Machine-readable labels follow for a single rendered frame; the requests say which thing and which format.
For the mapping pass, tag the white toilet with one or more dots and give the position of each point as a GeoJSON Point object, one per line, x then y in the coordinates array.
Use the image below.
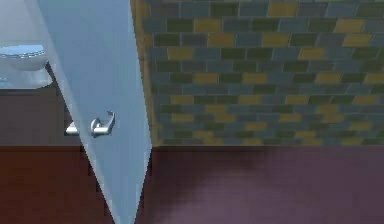
{"type": "Point", "coordinates": [23, 63]}

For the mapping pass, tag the pale blue room door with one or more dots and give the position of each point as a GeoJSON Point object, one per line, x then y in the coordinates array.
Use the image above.
{"type": "Point", "coordinates": [100, 66]}

